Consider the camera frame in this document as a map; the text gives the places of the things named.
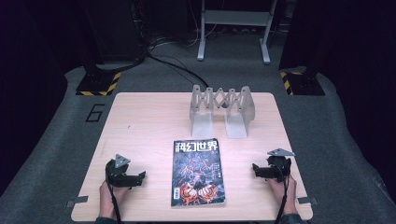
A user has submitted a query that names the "grey expandable metal book rack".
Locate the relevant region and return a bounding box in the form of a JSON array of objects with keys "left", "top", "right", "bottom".
[{"left": 189, "top": 84, "right": 256, "bottom": 139}]

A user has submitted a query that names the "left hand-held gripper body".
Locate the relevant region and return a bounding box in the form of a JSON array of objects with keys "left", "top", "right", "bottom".
[{"left": 105, "top": 153, "right": 132, "bottom": 188}]

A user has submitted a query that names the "bundle of floor cables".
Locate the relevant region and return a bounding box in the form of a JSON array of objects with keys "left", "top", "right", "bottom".
[{"left": 146, "top": 27, "right": 202, "bottom": 50}]

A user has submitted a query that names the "black floor cable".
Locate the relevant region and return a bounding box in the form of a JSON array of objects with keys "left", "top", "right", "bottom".
[{"left": 146, "top": 50, "right": 210, "bottom": 90}]

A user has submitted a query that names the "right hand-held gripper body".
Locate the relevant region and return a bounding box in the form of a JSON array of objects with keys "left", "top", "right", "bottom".
[{"left": 266, "top": 147, "right": 296, "bottom": 183}]

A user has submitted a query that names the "dark illustrated magazine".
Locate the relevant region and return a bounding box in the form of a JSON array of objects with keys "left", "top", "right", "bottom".
[{"left": 170, "top": 138, "right": 227, "bottom": 208}]

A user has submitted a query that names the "grey metal table bracket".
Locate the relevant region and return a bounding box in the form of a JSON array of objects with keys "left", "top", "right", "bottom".
[
  {"left": 64, "top": 195, "right": 90, "bottom": 209},
  {"left": 297, "top": 196, "right": 319, "bottom": 205}
]

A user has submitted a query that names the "black stand with striped base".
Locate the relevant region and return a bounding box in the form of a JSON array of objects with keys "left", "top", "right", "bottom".
[
  {"left": 75, "top": 55, "right": 121, "bottom": 97},
  {"left": 279, "top": 66, "right": 326, "bottom": 96}
]

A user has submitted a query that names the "person's left hand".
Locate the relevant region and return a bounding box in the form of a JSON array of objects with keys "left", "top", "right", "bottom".
[{"left": 98, "top": 181, "right": 130, "bottom": 218}]

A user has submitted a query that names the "white metal stand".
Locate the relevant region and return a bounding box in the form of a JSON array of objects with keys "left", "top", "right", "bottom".
[{"left": 196, "top": 0, "right": 278, "bottom": 65}]

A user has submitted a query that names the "left hand-held gripper black cable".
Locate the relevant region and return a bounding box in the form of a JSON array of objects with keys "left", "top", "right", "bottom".
[{"left": 106, "top": 181, "right": 123, "bottom": 224}]

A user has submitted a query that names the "person's right hand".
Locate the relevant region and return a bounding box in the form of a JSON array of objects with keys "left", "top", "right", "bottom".
[{"left": 268, "top": 175, "right": 298, "bottom": 216}]

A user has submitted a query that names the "hand-held gripper black cable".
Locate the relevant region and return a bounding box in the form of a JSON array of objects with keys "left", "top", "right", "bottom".
[
  {"left": 106, "top": 181, "right": 123, "bottom": 224},
  {"left": 274, "top": 167, "right": 290, "bottom": 224}
]

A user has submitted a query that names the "right hand-held gripper black cable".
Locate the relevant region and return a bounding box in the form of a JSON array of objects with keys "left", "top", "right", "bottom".
[{"left": 274, "top": 167, "right": 290, "bottom": 224}]

